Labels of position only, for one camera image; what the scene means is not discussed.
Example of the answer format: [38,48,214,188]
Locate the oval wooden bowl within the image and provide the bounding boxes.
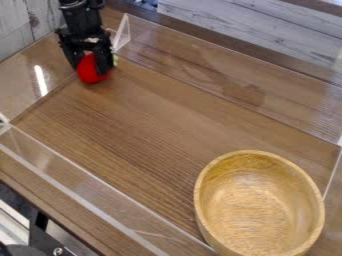
[194,150,325,256]

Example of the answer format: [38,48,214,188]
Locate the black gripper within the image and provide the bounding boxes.
[57,0,114,75]

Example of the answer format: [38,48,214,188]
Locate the black table clamp bracket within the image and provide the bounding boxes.
[29,212,77,256]

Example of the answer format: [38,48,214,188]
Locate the red felt strawberry toy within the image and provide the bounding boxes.
[77,54,115,84]

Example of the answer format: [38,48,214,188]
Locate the clear acrylic tray walls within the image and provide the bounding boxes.
[0,10,342,256]

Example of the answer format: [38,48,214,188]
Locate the clear acrylic corner bracket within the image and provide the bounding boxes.
[107,14,131,53]

